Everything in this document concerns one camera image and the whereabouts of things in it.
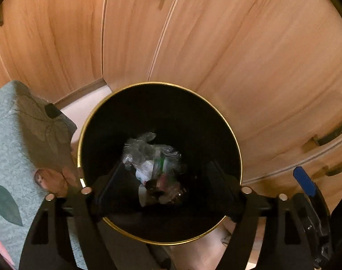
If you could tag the wooden wardrobe baseboard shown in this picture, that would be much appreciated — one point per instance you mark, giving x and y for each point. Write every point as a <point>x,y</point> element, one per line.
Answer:
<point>81,91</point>

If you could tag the dark wrapper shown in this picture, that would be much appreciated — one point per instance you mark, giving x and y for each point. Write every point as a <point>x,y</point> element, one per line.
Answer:
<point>165,187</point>

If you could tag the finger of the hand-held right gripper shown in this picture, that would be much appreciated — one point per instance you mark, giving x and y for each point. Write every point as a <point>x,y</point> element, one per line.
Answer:
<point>304,181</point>

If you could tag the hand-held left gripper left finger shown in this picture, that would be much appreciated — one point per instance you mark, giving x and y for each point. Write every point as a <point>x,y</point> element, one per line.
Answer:
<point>114,194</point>

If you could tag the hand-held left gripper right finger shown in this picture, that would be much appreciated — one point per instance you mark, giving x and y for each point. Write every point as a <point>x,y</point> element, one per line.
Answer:
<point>224,191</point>

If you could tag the clear plastic bag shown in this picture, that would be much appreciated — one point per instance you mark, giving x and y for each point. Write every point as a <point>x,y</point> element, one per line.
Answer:
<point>142,149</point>

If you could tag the white paper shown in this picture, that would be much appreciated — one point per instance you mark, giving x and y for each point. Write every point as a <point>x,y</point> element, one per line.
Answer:
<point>144,171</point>

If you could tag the wooden wardrobe door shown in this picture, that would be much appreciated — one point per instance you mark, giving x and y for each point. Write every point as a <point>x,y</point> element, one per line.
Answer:
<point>47,33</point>
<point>258,62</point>
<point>131,28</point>

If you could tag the green floral blanket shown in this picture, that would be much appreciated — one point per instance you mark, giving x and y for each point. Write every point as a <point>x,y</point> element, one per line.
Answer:
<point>13,135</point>

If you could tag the black gold-rimmed trash bin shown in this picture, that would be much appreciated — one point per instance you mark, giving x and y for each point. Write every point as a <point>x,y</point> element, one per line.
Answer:
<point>159,112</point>

